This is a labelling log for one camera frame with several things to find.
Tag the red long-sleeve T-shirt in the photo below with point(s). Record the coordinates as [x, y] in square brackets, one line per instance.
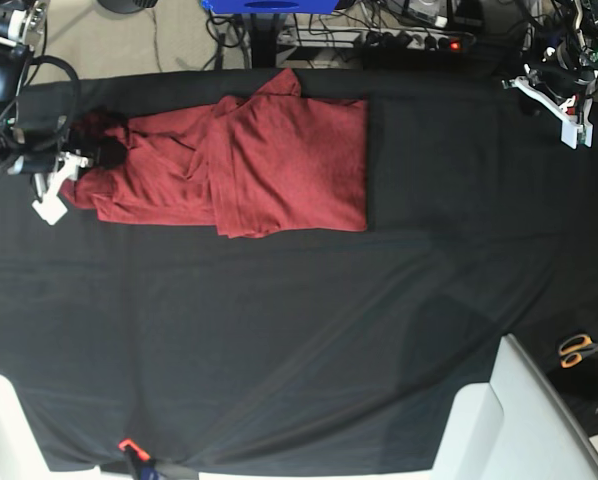
[249, 167]

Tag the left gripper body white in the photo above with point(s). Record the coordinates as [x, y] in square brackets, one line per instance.
[572, 111]

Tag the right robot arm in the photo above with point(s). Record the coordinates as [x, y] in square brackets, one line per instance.
[49, 157]

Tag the blue box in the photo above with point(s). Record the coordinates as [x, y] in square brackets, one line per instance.
[270, 6]

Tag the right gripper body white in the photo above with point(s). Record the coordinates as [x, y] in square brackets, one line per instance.
[47, 204]

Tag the black table stand post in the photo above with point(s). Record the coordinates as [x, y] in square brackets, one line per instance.
[263, 31]

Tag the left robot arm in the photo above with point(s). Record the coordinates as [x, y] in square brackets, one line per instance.
[558, 64]

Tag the orange black clamp bottom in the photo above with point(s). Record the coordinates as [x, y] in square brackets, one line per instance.
[140, 464]

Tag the black table cloth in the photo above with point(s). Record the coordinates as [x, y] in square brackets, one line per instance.
[314, 353]

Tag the white power strip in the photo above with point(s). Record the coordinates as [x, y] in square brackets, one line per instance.
[412, 38]

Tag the yellow-handled scissors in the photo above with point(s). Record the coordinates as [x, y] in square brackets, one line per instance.
[575, 349]

